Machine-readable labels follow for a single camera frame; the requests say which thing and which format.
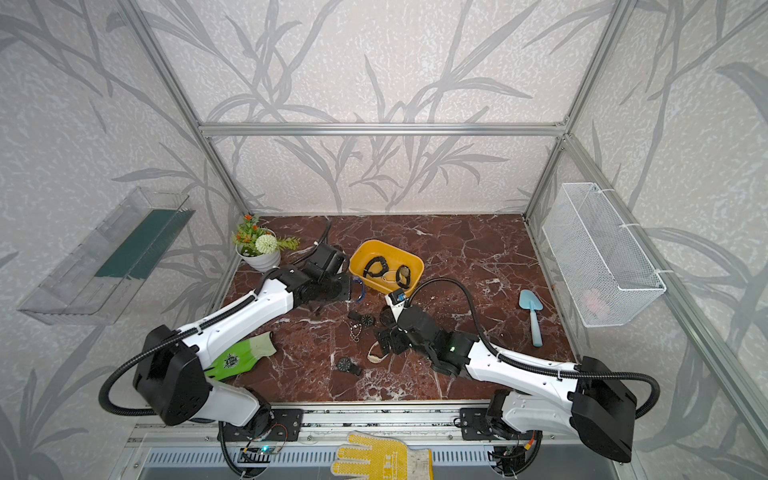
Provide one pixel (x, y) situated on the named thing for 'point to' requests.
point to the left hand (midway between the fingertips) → (351, 290)
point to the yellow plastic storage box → (366, 249)
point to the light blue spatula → (528, 300)
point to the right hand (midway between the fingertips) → (386, 321)
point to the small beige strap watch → (390, 276)
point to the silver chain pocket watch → (355, 330)
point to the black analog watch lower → (345, 365)
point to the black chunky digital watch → (380, 259)
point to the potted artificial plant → (258, 247)
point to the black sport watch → (387, 317)
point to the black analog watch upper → (366, 319)
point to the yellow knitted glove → (389, 459)
